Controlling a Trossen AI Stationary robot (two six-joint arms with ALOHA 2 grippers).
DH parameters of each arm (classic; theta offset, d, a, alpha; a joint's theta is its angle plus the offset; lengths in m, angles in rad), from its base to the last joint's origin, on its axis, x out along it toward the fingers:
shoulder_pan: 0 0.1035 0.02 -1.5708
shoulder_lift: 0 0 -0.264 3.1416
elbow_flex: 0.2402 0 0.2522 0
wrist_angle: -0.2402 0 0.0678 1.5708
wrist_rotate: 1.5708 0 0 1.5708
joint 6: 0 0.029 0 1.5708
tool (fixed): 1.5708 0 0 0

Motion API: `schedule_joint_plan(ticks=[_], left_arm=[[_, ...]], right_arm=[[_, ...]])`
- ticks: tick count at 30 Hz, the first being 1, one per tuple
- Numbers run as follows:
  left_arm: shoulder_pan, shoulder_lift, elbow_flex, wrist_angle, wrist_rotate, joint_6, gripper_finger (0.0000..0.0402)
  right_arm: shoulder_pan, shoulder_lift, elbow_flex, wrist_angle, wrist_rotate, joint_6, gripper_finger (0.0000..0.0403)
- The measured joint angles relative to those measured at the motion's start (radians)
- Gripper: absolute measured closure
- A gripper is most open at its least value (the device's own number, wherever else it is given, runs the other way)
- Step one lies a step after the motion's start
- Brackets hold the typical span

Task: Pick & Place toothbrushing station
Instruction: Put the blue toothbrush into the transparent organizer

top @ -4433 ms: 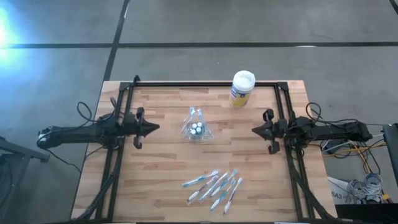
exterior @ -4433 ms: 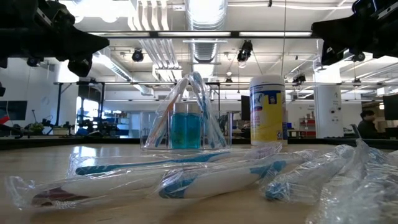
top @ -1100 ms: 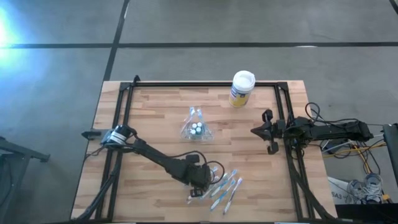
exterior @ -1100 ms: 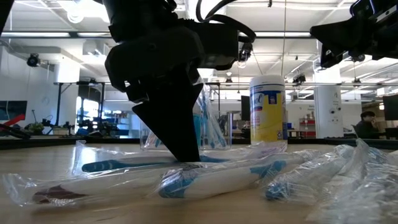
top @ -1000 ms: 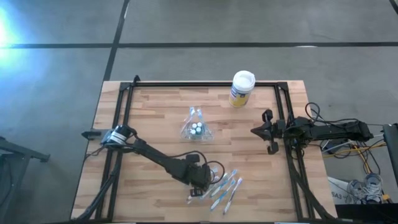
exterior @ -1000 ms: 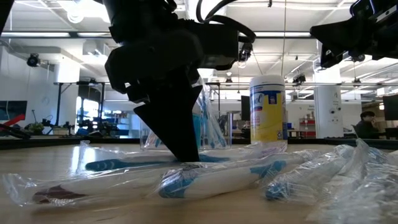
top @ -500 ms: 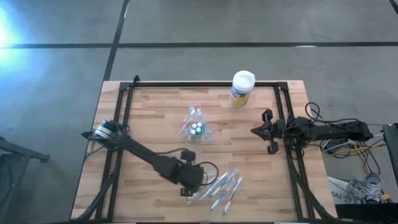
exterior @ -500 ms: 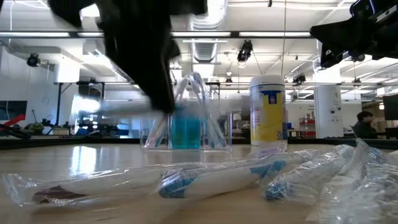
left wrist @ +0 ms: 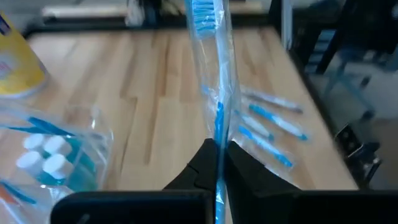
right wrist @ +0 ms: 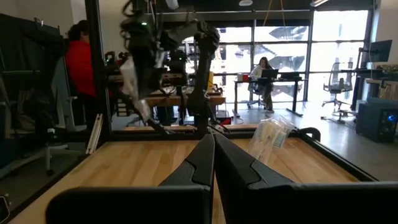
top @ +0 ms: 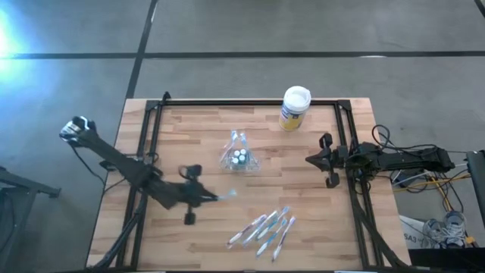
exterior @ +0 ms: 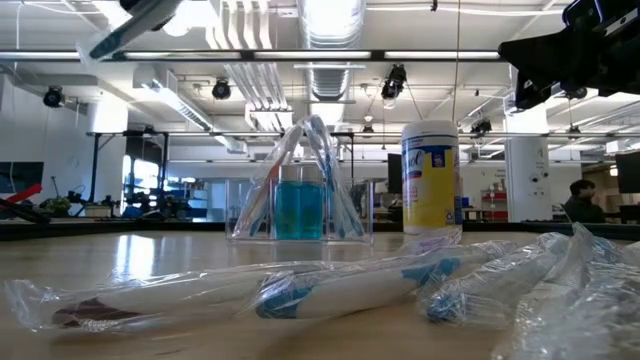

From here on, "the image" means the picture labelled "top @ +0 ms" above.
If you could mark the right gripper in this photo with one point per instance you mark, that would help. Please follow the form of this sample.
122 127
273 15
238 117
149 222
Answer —
345 158

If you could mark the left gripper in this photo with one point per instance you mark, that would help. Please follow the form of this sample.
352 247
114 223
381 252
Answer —
180 194

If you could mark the small blue mouthwash bottle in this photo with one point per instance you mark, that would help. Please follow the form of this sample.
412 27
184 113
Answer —
241 157
243 151
236 153
235 160

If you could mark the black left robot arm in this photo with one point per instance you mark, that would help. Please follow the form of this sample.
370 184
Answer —
121 167

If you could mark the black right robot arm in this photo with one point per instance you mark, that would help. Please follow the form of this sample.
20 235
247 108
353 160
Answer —
409 161

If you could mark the Lysol wipes canister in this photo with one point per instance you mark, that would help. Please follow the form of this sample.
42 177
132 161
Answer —
295 110

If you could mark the clear plastic organizer holder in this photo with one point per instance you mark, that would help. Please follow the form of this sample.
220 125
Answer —
250 167

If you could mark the black power strip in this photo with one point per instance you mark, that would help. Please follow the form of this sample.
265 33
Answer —
411 178

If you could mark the pile of blue toothbrushes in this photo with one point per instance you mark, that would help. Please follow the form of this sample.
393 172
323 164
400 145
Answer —
283 239

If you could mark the white paper sign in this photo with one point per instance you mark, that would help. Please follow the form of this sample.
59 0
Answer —
411 237

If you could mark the person's shoe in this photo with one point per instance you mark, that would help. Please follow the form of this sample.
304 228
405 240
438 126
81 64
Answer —
455 223
433 229

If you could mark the black side desk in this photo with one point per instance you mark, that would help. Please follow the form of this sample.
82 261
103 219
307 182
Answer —
478 182

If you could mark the black floor case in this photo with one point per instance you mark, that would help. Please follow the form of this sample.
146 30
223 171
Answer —
447 261

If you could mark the black floor stand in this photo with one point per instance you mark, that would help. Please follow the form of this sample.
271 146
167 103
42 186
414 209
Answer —
26 184

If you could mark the black metal rig frame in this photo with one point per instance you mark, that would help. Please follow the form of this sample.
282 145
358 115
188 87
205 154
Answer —
246 102

